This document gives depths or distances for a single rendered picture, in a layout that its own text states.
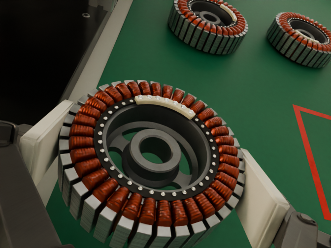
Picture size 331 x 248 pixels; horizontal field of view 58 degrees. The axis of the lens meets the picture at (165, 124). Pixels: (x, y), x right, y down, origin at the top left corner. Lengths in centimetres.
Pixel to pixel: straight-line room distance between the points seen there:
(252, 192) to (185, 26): 28
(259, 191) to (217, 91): 22
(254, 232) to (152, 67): 25
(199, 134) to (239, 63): 26
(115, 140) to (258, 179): 9
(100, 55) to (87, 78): 4
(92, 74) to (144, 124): 14
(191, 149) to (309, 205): 16
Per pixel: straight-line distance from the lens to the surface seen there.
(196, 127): 20
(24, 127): 17
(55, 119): 16
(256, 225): 16
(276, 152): 34
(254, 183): 18
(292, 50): 50
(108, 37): 40
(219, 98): 36
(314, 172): 36
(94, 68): 34
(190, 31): 41
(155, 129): 21
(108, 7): 40
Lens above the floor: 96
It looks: 45 degrees down
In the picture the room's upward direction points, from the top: 23 degrees clockwise
